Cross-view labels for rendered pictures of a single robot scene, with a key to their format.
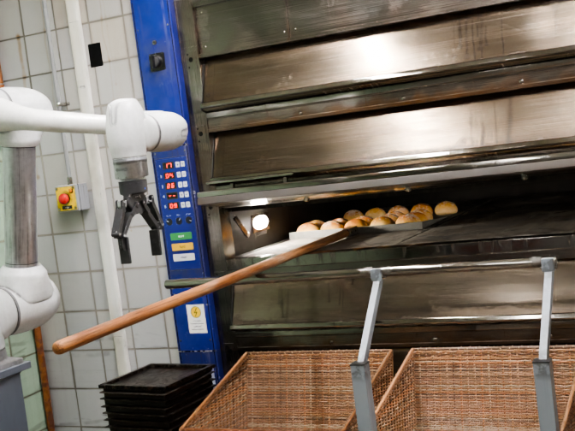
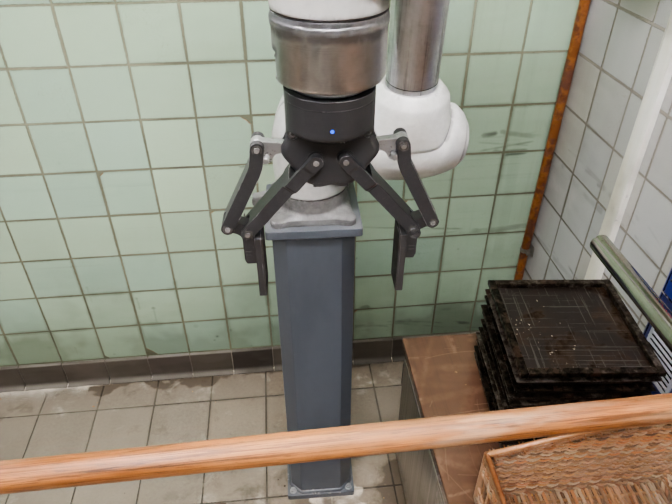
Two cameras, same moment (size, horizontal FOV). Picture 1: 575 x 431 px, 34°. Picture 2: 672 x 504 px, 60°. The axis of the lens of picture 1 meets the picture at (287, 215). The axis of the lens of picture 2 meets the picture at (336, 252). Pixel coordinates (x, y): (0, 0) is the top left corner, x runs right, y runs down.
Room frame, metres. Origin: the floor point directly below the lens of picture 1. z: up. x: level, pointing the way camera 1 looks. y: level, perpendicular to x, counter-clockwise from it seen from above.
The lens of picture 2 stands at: (2.24, 0.00, 1.68)
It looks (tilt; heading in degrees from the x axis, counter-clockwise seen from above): 36 degrees down; 58
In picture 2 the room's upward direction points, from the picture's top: straight up
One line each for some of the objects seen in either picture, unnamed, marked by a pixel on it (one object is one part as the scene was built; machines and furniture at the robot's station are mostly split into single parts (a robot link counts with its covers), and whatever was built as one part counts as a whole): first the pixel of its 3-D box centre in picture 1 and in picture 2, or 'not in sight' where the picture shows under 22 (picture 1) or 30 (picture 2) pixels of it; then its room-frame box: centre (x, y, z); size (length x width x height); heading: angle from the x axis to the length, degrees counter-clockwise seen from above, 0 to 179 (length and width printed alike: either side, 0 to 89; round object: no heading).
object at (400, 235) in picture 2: (155, 242); (398, 254); (2.53, 0.37, 1.33); 0.03 x 0.01 x 0.07; 62
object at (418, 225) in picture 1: (369, 224); not in sight; (3.74, -0.32, 1.20); 0.55 x 0.36 x 0.03; 65
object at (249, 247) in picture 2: (119, 241); (240, 238); (2.40, 0.44, 1.36); 0.03 x 0.01 x 0.05; 152
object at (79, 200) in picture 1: (72, 197); not in sight; (3.51, 0.79, 1.46); 0.10 x 0.07 x 0.10; 64
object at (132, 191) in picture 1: (134, 196); (329, 133); (2.47, 0.40, 1.47); 0.08 x 0.07 x 0.09; 152
